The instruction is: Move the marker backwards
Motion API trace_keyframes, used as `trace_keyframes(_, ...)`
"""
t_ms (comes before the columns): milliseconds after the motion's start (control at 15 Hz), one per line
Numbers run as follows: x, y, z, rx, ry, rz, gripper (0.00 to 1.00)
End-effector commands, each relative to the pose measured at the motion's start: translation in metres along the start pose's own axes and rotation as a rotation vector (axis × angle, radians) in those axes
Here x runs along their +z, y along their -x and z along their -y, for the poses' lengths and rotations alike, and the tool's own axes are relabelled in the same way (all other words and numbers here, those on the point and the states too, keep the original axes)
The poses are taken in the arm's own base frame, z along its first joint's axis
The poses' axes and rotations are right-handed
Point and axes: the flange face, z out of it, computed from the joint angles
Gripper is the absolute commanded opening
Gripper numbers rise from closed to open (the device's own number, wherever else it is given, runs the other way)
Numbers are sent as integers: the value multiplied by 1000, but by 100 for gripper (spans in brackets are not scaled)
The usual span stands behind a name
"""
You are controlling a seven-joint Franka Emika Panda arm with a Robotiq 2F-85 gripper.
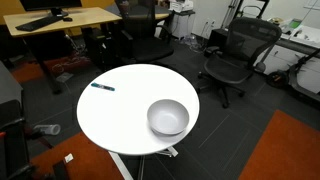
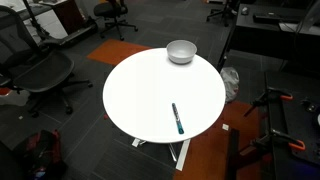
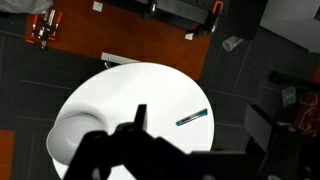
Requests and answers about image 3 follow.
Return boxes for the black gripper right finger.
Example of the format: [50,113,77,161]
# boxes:
[133,104,148,132]

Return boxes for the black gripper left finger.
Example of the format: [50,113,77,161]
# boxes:
[63,130,113,180]

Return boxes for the teal marker pen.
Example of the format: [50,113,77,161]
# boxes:
[175,108,209,127]

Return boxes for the white bowl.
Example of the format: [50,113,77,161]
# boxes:
[45,111,109,167]

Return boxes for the clear plastic cup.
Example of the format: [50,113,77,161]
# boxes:
[221,35,245,52]

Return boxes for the black chair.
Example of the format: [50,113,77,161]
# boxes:
[244,103,278,153]

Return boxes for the grey floor plate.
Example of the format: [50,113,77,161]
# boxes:
[282,86,298,107]

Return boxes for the white plastic sheet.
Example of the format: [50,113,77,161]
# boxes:
[0,0,54,15]

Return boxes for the grey cabinet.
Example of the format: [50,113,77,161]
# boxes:
[259,0,320,54]

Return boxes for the white table base frame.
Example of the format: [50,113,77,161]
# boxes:
[100,51,142,67]

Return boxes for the orange handled clamp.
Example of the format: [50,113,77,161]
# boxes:
[40,8,64,50]
[205,0,225,35]

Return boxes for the white floor cables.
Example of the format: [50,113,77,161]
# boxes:
[297,92,320,135]

